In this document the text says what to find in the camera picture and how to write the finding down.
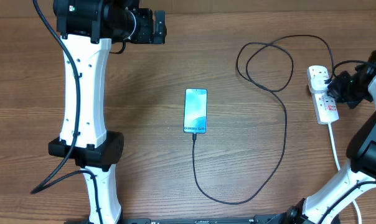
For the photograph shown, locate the white power strip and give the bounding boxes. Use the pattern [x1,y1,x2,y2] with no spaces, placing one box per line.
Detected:
[307,65,339,124]

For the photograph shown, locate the black USB charging cable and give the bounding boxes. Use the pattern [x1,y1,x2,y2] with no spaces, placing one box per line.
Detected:
[192,34,336,205]

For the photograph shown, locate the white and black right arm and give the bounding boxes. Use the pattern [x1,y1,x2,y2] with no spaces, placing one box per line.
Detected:
[269,50,376,223]

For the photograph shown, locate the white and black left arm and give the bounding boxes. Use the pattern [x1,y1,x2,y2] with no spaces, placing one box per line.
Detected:
[49,0,167,223]

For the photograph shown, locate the white USB charger adapter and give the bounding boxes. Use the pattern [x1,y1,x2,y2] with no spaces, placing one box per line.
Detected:
[308,76,329,94]

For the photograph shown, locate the white power strip cord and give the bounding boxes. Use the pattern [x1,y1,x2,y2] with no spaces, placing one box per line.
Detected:
[327,123,363,224]

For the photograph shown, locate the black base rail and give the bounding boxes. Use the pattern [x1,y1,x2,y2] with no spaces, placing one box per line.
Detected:
[63,213,341,224]

